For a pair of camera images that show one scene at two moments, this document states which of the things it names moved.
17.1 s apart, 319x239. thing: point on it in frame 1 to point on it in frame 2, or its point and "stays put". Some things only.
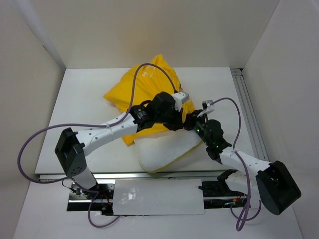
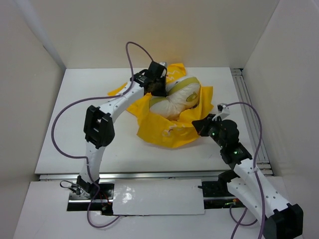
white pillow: x=154 y=152 to x=182 y=93
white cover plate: x=161 y=196 stays put
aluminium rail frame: x=247 y=99 stays put
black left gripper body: x=170 y=119 to x=158 y=89
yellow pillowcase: x=148 y=90 to x=179 y=132
